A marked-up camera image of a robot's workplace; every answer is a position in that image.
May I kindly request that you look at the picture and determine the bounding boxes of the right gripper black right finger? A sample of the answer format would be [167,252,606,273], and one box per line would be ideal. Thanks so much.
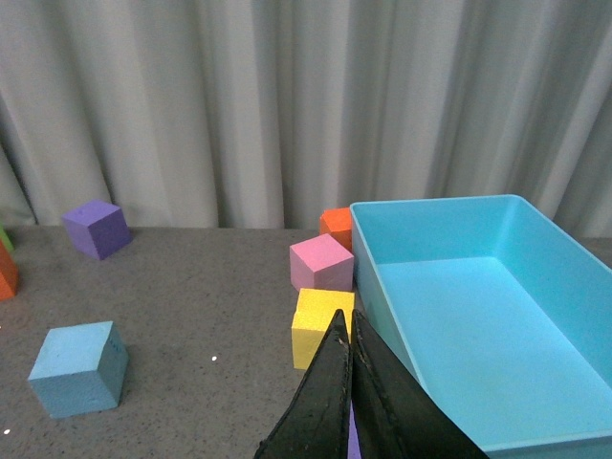
[351,310,487,458]

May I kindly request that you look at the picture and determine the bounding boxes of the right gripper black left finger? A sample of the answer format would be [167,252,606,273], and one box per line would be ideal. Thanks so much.
[254,309,353,458]

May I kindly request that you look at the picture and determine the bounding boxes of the light blue foam block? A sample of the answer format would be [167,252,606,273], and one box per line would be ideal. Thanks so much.
[28,321,129,419]

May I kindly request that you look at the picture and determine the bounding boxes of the small purple foam block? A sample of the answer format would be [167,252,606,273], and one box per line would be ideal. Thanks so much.
[347,406,361,459]

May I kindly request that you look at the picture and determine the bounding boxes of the yellow foam block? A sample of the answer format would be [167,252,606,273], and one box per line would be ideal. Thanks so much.
[291,288,355,370]

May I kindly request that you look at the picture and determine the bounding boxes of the light blue plastic bin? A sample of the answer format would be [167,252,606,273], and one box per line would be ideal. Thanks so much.
[350,195,611,458]

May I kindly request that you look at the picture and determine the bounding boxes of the pink foam block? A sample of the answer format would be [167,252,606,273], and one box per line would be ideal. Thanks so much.
[289,234,355,292]

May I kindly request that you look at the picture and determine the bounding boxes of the orange foam block at right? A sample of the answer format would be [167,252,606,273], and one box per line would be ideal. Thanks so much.
[319,208,353,251]

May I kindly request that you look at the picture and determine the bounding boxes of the orange foam block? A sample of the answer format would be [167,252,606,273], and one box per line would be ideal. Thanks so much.
[0,244,18,300]
[319,208,353,251]

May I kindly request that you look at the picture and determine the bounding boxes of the white curtain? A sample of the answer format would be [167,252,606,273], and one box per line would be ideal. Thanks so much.
[1,1,611,237]

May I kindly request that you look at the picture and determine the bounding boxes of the green foam block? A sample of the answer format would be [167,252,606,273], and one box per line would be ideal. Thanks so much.
[0,227,14,252]

